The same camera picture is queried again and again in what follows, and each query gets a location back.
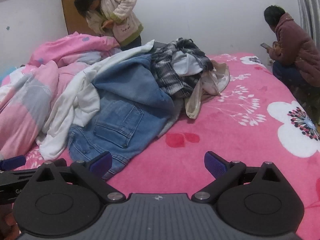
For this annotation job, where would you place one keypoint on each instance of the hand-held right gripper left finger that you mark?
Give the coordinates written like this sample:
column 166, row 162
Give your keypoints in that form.
column 101, row 164

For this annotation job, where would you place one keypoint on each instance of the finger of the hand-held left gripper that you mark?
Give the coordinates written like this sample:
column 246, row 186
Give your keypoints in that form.
column 13, row 161

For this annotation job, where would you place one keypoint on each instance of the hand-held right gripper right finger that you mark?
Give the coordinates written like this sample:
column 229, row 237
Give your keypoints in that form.
column 212, row 164

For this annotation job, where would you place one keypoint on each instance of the pink floral blanket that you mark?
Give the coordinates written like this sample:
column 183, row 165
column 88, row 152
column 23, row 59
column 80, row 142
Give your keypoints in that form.
column 237, row 142

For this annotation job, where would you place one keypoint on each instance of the blue denim jacket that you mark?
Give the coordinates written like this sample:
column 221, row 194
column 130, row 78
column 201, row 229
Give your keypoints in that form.
column 120, row 130

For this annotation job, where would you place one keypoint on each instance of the white garment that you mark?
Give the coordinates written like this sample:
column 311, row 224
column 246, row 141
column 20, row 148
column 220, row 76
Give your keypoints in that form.
column 62, row 120

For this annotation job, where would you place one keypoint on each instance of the pink teal patchwork quilt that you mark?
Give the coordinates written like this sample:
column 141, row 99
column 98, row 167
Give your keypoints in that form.
column 30, row 92

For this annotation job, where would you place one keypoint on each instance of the beige garment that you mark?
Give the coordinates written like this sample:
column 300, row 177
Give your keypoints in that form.
column 215, row 80

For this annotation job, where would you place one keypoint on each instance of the black white plaid shirt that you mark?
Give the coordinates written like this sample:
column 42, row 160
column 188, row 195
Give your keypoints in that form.
column 170, row 80

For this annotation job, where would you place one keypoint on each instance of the pale grey garment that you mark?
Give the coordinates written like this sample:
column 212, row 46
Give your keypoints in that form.
column 183, row 60

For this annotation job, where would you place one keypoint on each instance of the mobile phone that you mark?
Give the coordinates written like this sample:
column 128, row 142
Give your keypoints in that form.
column 265, row 45

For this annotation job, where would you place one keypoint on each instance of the brown wooden door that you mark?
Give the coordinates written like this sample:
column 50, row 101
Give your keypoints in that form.
column 72, row 12

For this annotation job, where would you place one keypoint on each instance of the grey curtain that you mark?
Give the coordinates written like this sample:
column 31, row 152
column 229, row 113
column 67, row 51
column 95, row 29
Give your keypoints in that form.
column 307, row 2

